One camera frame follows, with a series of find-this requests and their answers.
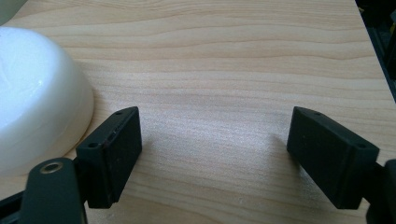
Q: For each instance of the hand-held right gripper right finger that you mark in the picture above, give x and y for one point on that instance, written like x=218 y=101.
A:
x=333 y=161

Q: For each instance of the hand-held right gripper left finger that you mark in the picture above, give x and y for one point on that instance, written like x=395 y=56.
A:
x=109 y=161

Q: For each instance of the white ceramic bowl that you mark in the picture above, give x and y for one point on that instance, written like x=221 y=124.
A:
x=34 y=99

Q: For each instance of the dark metal stand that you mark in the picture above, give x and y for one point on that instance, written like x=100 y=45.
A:
x=381 y=37

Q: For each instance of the pale grey-green bowl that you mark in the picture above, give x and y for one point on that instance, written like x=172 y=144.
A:
x=9 y=7

